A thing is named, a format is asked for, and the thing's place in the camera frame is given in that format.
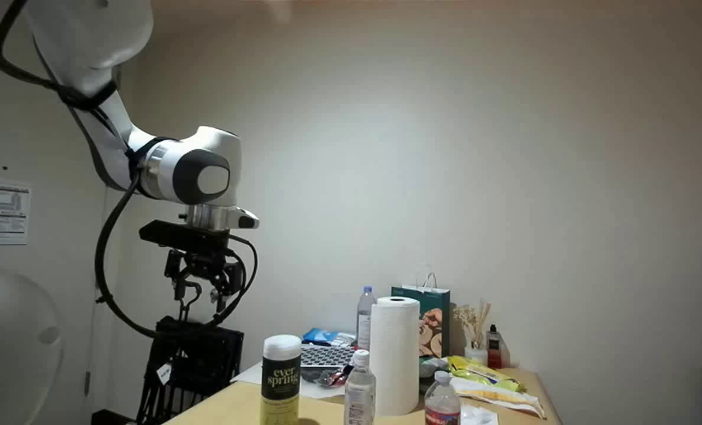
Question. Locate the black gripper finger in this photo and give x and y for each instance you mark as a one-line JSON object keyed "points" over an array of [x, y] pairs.
{"points": [[223, 306], [186, 301]]}

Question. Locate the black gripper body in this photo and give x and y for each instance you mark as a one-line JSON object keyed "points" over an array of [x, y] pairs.
{"points": [[207, 268]]}

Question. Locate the small clear white-capped bottle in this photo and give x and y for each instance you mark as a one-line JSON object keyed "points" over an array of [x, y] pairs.
{"points": [[359, 393]]}

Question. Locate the yellow ever spring bottle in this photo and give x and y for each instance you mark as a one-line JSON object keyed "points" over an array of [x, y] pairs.
{"points": [[280, 382]]}

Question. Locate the blue-capped clear water bottle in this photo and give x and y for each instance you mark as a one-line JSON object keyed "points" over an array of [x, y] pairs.
{"points": [[364, 319]]}

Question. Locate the red-label clear water bottle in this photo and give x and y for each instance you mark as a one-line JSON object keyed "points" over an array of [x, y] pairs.
{"points": [[442, 402]]}

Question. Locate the small red bottle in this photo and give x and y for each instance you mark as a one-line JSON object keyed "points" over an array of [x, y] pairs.
{"points": [[495, 350]]}

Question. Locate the black folding crate cart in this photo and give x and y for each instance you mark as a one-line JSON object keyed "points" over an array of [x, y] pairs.
{"points": [[186, 366]]}

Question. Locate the blue snack packet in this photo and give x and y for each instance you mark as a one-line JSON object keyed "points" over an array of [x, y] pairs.
{"points": [[319, 336]]}

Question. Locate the grey keyboard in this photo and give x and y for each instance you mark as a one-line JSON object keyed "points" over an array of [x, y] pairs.
{"points": [[321, 360]]}

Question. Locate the white paper towel roll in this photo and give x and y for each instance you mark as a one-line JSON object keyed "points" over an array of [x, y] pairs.
{"points": [[394, 356]]}

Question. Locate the green paper gift bag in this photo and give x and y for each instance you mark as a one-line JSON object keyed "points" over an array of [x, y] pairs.
{"points": [[435, 319]]}

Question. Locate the reed diffuser jar with sticks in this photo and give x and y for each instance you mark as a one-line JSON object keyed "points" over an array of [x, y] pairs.
{"points": [[474, 334]]}

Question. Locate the yellow plastic packet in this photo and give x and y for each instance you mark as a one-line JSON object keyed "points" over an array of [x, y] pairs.
{"points": [[480, 375]]}

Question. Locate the wrapped plastic cutlery packet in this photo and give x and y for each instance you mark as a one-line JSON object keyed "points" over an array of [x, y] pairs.
{"points": [[478, 417]]}

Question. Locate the beige plastic bag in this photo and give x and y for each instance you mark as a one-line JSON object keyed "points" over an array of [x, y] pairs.
{"points": [[503, 401]]}

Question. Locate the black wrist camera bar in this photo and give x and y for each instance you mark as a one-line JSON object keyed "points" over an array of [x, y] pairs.
{"points": [[175, 233]]}

